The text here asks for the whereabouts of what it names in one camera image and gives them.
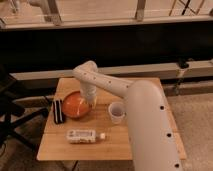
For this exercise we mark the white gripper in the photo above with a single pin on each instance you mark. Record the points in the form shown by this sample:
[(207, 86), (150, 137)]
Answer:
[(89, 93)]

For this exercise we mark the orange ceramic bowl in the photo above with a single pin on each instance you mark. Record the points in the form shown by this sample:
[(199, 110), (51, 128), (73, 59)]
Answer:
[(75, 106)]

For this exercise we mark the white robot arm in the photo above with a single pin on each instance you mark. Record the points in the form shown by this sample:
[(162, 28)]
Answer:
[(150, 134)]

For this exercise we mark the black rectangular box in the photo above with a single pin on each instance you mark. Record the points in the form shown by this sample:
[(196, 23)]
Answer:
[(59, 117)]

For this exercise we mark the translucent plastic cup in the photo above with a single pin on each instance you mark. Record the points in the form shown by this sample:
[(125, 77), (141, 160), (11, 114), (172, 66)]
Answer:
[(116, 111)]

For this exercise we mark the clear plastic water bottle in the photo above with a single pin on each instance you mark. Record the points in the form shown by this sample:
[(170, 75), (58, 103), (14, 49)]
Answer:
[(75, 136)]

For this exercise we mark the black office chair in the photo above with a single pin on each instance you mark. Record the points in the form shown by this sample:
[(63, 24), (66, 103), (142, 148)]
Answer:
[(10, 89)]

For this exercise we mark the black clamp on ledge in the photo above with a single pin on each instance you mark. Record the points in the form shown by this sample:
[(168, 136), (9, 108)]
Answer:
[(182, 63)]

